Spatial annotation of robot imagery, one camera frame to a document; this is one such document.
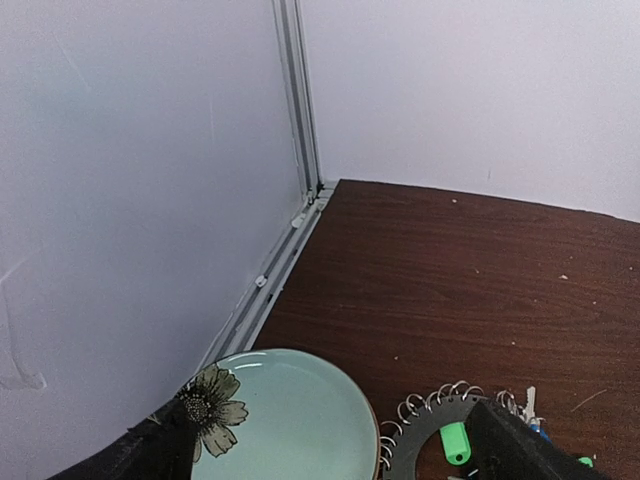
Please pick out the aluminium corner frame post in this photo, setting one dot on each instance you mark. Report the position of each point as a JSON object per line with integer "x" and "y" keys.
{"x": 246, "y": 320}

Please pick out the green key tag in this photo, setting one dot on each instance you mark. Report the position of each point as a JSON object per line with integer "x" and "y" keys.
{"x": 455, "y": 443}

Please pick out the grey disc keyring organizer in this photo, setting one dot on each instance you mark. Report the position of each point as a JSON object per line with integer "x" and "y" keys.
{"x": 419, "y": 418}

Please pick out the teal plate with flower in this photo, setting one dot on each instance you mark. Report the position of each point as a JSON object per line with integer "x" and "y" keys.
{"x": 280, "y": 414}

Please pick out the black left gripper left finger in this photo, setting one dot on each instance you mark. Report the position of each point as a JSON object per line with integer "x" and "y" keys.
{"x": 159, "y": 447}

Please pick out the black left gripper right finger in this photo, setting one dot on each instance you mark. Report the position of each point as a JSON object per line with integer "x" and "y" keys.
{"x": 504, "y": 448}

